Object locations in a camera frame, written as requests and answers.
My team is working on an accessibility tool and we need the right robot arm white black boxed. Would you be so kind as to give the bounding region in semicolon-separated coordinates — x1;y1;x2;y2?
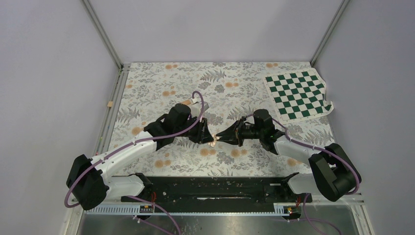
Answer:
214;109;362;202

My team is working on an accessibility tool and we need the green white checkered mat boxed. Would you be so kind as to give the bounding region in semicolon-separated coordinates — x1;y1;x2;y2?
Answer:
263;68;334;124

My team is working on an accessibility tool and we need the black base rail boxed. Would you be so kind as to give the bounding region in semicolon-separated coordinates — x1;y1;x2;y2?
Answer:
137;175;312;213

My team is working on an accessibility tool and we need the floral patterned table mat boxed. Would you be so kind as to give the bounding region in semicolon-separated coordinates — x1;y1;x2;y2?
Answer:
107;61;346;178

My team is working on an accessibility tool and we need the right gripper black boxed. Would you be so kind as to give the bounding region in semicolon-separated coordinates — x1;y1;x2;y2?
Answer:
216;118;264;147

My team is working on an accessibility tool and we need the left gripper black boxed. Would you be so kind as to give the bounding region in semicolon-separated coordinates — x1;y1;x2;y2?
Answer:
175;115;214;144

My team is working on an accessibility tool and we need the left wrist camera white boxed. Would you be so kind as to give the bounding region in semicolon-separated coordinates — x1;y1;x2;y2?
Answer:
189;101;209;117

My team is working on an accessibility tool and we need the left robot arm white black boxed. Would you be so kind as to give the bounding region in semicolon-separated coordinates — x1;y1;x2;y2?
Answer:
65;101;214;211

